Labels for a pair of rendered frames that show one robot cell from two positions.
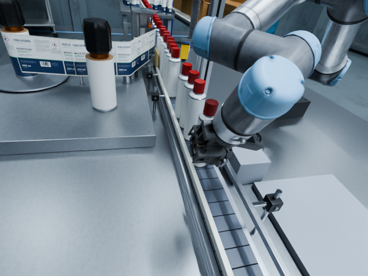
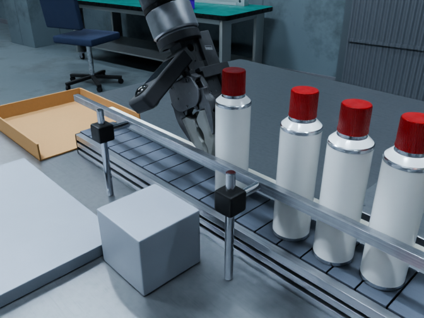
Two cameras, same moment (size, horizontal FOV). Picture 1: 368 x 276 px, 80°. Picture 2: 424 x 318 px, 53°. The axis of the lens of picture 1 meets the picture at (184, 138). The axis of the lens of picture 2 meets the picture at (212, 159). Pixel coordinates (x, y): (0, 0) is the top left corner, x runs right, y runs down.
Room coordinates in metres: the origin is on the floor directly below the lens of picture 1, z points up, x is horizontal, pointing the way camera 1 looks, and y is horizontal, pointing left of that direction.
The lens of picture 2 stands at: (0.99, -0.32, 1.24)
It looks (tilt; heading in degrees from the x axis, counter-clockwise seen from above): 27 degrees down; 155
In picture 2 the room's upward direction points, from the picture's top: straight up
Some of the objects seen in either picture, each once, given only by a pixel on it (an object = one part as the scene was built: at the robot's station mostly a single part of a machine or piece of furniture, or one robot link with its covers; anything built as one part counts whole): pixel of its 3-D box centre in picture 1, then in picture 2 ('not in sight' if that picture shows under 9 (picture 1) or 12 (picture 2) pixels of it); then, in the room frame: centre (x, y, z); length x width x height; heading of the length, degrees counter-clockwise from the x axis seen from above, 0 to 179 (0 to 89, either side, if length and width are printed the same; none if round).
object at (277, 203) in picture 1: (257, 215); (115, 150); (0.30, -0.19, 0.91); 0.07 x 0.03 x 0.17; 109
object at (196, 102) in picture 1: (194, 111); (297, 166); (0.60, -0.02, 0.98); 0.05 x 0.05 x 0.20
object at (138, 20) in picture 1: (143, 37); not in sight; (1.25, 0.30, 1.01); 0.14 x 0.13 x 0.26; 19
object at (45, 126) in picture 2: not in sight; (63, 118); (-0.07, -0.24, 0.85); 0.30 x 0.26 x 0.04; 19
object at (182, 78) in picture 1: (183, 92); (398, 204); (0.72, 0.03, 0.98); 0.05 x 0.05 x 0.20
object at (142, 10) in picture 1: (142, 10); not in sight; (1.24, 0.31, 1.14); 0.14 x 0.11 x 0.01; 19
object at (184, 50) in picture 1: (184, 50); not in sight; (0.83, 0.05, 1.09); 0.03 x 0.01 x 0.06; 109
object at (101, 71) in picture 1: (101, 67); not in sight; (0.71, 0.32, 1.03); 0.09 x 0.09 x 0.30
